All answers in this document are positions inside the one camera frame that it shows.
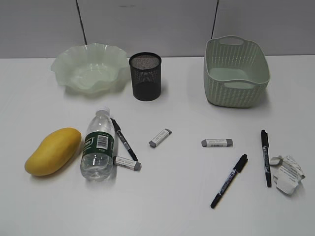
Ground black marker pen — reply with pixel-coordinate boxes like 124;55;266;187
261;130;272;187
111;118;138;162

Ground clear water bottle green label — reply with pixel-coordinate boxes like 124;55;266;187
80;107;115;181

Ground yellow mango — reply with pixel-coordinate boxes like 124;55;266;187
25;127;81;177

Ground white waste paper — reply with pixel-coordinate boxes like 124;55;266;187
269;155;306;195

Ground grey eraser centre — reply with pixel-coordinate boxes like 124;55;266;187
149;128;172;148

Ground black mesh pen holder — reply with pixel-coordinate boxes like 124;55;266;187
129;52;162;101

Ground grey eraser right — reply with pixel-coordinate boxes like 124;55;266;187
201;139;233;148

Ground grey eraser near bottle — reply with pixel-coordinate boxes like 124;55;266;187
113;156;141;171

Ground pale green ruffled plate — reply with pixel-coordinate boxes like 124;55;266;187
51;43;129;94

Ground pale green woven basket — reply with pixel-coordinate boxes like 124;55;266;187
203;35;270;108

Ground black marker pen slanted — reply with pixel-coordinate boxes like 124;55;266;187
210;154;248;209

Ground black cable right wall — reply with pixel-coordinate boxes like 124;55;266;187
210;0;220;40

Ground black cable wall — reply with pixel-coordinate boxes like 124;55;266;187
74;0;88;45
210;0;220;40

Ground black cable left wall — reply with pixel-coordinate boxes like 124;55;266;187
74;0;88;45

